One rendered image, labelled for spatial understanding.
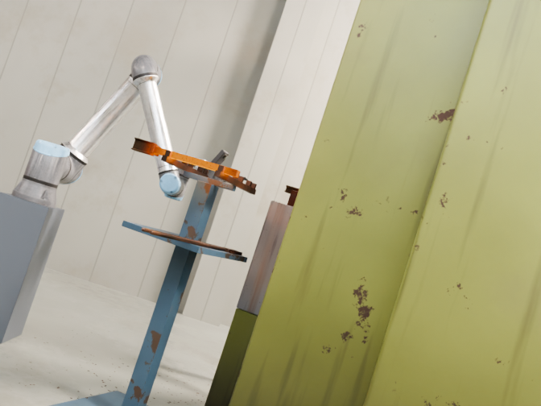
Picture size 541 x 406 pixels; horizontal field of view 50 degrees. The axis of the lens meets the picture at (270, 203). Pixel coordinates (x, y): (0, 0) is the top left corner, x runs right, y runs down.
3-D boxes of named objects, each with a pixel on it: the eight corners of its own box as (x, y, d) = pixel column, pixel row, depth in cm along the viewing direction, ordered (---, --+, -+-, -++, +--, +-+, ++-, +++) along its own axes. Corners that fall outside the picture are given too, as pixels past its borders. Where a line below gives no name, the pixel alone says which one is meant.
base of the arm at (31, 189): (4, 192, 246) (11, 171, 247) (21, 196, 265) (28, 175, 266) (47, 206, 247) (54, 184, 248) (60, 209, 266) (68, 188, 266)
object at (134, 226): (121, 225, 191) (123, 220, 191) (179, 239, 228) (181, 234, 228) (197, 253, 180) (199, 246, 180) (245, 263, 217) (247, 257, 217)
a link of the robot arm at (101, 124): (31, 167, 267) (141, 47, 270) (46, 171, 284) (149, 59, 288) (55, 188, 266) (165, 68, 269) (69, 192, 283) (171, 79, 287)
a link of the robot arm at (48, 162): (17, 172, 249) (30, 134, 250) (33, 176, 266) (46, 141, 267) (51, 184, 249) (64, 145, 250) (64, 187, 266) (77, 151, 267)
